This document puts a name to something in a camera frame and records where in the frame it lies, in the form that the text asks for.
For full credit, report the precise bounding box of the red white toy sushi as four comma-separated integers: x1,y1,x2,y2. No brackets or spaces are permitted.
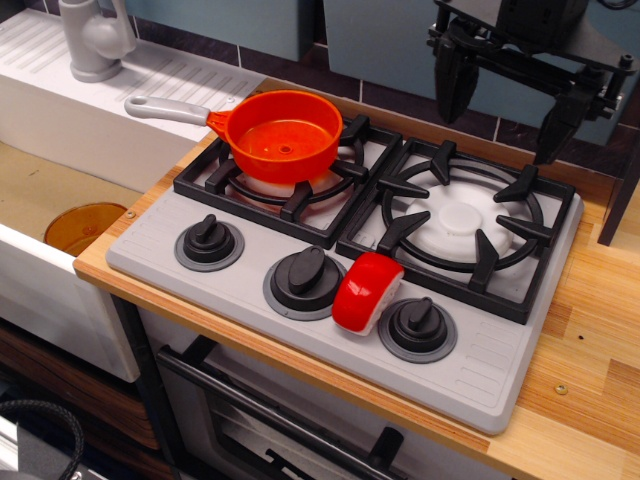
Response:
332,252,404,336

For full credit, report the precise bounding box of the black right stove knob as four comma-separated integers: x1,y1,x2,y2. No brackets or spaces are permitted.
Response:
377,297,458,364

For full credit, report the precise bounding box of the toy oven door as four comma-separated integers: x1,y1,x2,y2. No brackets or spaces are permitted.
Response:
156,336,494,479

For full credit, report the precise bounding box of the black left burner grate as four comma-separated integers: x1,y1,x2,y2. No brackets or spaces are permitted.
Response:
174,115,402,249

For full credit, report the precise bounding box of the white toy sink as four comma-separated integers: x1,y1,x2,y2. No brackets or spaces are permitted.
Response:
1,9,262,383

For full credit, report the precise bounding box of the black stove knob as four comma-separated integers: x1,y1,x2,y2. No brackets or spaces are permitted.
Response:
263,246,346,322
174,214,245,273
377,297,458,364

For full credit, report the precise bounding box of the orange toy saucepan grey handle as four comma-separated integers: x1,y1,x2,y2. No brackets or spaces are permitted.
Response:
124,90,344,184

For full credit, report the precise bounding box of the grey toy faucet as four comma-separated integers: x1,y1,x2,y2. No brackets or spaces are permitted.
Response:
58,0,136,83

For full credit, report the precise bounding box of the black right burner grate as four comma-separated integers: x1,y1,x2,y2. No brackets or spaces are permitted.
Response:
336,138,583,324

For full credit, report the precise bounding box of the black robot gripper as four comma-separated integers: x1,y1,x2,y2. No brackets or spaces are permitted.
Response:
427,1,636,165

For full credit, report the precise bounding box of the orange translucent lid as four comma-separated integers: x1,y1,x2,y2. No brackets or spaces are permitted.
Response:
44,202,127,257

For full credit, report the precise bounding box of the black left stove knob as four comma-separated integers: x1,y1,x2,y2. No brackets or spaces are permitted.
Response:
174,214,245,273

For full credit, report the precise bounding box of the black middle stove knob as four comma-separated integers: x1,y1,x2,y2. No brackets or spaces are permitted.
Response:
263,246,346,322

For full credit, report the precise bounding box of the black braided cable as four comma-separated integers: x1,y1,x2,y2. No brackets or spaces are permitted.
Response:
0,398,85,480

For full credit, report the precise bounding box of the black burner grate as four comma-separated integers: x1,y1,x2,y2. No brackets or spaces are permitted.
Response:
336,138,583,324
174,115,402,249

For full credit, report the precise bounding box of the white right burner cap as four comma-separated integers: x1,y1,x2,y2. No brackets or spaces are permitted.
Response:
406,182,513,263

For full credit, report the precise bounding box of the grey toy stove top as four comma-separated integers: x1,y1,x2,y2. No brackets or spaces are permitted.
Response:
104,117,585,435

